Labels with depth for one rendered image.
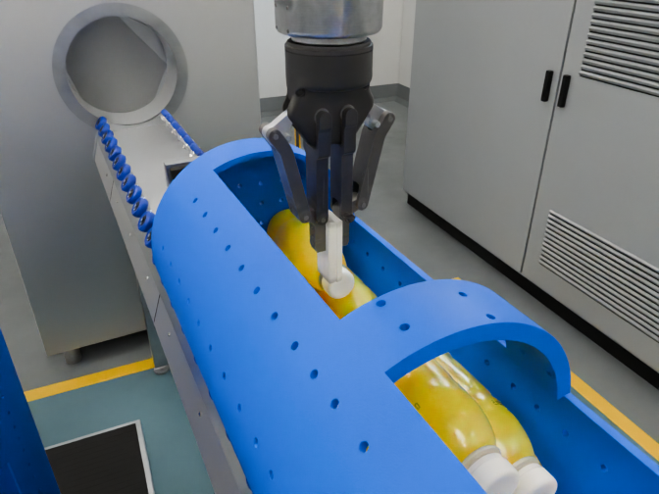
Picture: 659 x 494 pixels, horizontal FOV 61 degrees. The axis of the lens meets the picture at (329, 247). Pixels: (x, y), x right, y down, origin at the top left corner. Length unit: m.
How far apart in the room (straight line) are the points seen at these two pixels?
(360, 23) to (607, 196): 1.91
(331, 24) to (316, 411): 0.28
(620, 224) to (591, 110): 0.43
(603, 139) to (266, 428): 1.98
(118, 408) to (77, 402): 0.16
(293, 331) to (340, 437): 0.10
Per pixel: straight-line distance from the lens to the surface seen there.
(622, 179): 2.25
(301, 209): 0.52
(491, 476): 0.43
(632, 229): 2.26
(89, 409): 2.23
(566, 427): 0.57
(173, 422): 2.09
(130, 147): 1.76
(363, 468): 0.36
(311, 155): 0.52
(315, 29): 0.46
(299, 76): 0.48
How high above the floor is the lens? 1.48
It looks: 29 degrees down
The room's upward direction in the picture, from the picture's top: straight up
